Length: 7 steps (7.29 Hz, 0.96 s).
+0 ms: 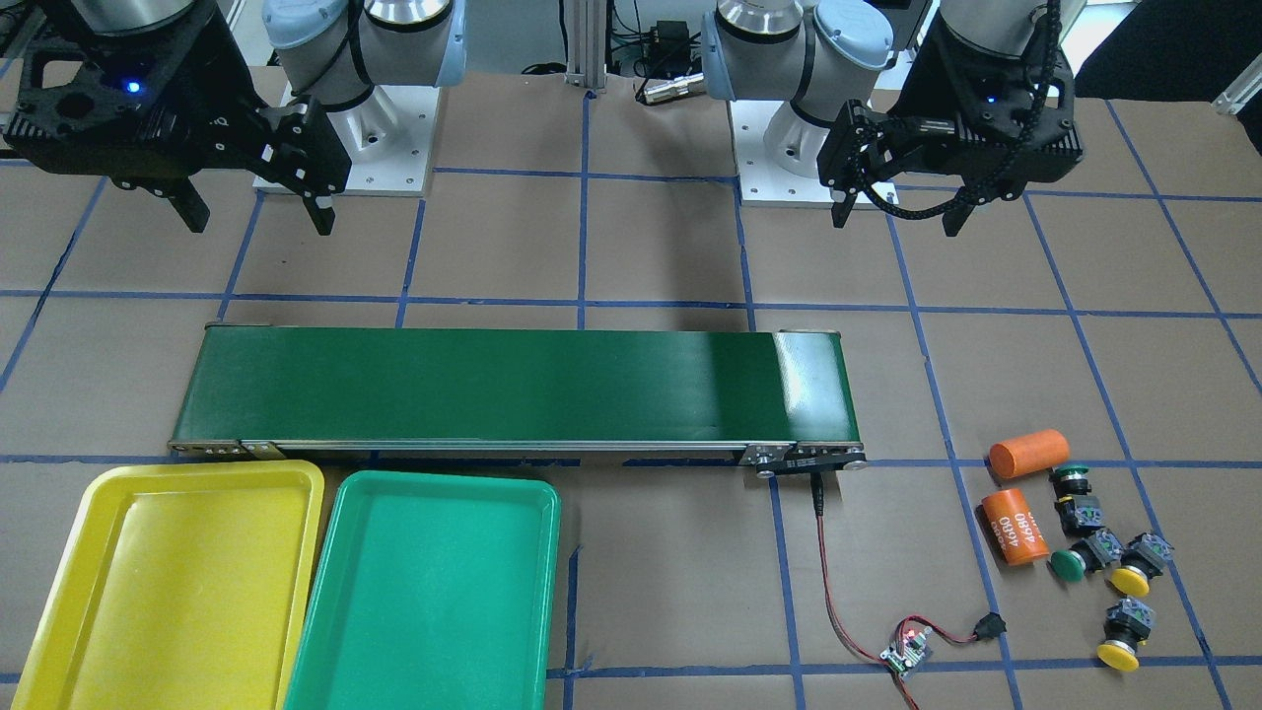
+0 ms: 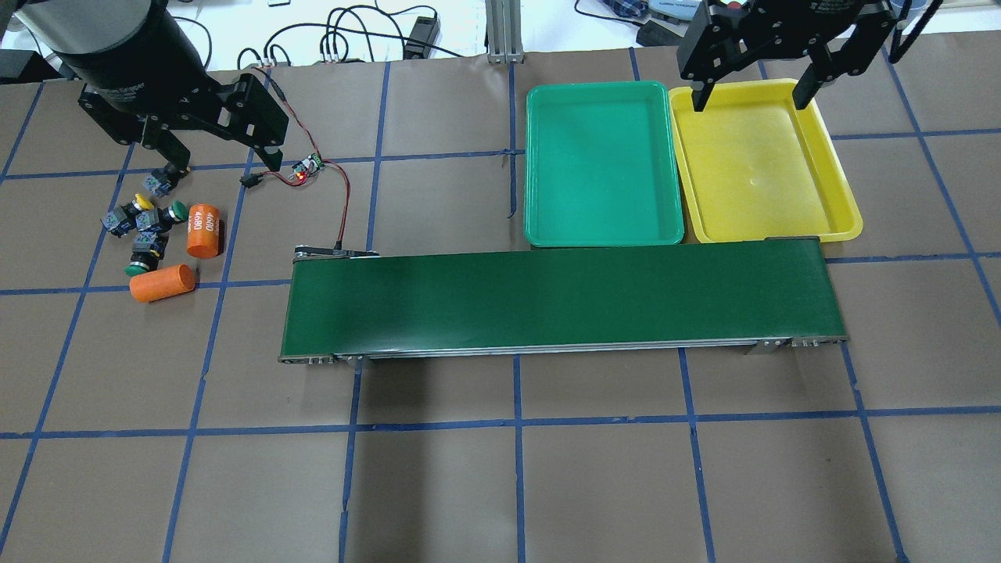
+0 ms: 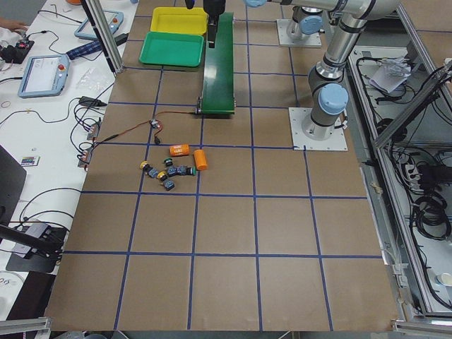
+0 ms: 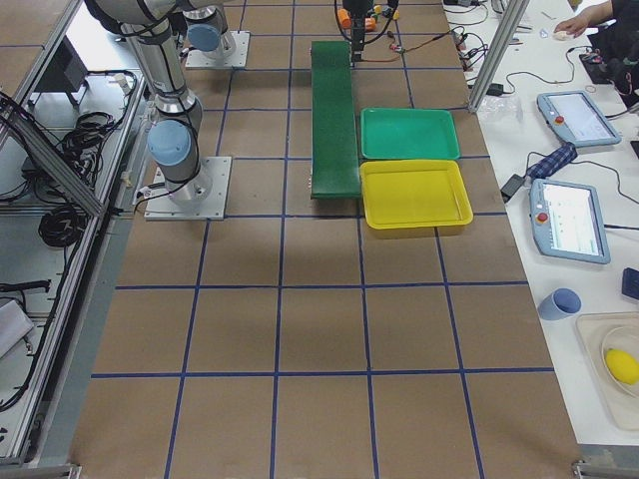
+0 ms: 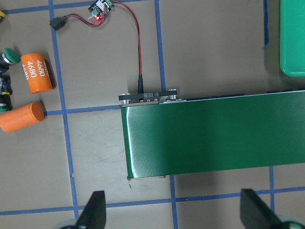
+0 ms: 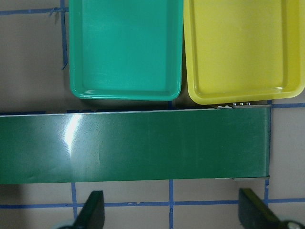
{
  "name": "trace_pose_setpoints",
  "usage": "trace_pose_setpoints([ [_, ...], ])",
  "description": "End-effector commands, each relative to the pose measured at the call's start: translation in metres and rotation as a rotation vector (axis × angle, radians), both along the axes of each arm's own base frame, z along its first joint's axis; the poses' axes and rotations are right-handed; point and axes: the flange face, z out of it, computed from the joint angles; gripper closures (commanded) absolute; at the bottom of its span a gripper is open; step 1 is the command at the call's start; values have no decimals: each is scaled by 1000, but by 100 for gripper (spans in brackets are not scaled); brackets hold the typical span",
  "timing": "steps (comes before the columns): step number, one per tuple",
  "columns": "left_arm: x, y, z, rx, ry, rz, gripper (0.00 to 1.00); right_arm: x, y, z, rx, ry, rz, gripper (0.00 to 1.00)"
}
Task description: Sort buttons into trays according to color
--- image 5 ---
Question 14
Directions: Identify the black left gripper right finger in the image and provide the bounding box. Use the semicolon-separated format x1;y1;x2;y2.
240;188;282;229

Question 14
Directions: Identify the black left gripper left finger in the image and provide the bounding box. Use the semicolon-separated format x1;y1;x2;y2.
75;191;106;229

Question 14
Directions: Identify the plain orange cylinder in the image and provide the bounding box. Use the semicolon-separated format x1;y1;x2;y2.
0;103;44;133

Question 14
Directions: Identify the orange cylinder printed 4680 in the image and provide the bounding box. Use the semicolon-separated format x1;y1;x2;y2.
20;53;53;94

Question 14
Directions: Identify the green push button switch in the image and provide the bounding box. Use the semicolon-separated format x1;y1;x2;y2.
0;48;20;73

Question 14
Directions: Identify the green conveyor belt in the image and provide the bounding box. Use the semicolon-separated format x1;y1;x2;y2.
121;91;305;179

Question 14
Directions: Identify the green plastic tray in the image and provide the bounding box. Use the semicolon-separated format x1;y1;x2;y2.
280;0;305;77

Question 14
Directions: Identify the small controller circuit board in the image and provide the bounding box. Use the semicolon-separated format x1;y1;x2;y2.
88;0;115;21

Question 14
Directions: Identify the red black power cable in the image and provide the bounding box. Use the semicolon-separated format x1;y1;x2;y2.
49;0;145;94

